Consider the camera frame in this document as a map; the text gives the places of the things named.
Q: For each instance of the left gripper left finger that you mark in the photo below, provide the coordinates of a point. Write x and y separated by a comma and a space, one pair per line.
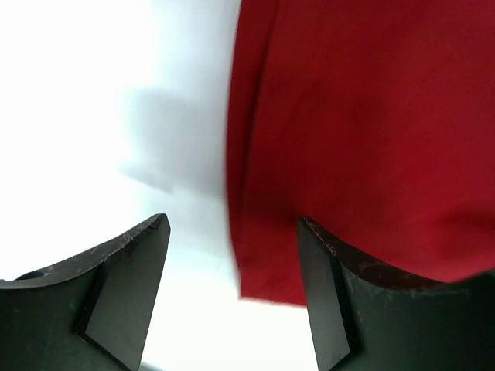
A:
91, 311

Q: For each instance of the dark red t shirt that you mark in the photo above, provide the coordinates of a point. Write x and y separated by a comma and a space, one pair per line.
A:
374, 118

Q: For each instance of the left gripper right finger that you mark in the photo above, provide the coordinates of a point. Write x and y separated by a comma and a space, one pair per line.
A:
365, 314

